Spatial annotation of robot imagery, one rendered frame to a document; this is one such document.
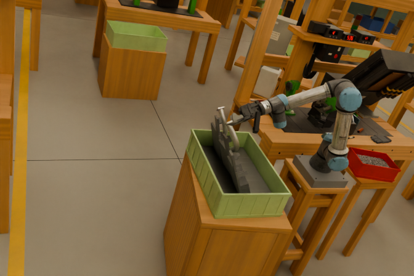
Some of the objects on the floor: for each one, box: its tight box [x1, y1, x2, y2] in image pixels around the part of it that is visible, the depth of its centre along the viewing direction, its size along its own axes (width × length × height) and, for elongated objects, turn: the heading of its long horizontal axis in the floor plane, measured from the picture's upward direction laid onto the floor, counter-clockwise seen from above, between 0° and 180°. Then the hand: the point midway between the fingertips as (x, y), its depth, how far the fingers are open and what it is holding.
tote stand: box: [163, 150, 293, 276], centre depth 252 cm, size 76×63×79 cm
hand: (230, 125), depth 209 cm, fingers closed on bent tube, 3 cm apart
